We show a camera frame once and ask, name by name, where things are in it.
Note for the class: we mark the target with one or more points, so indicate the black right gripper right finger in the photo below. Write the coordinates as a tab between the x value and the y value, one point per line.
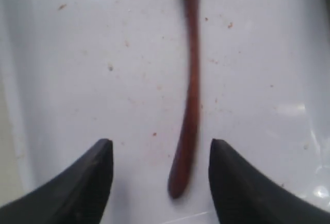
242	194

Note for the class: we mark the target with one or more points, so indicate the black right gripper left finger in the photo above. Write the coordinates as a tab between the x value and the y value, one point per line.
79	194

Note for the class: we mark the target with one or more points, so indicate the dark red wooden spoon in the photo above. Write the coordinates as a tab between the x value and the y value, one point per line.
183	160

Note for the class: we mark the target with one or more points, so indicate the white plastic tray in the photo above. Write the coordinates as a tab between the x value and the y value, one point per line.
76	71

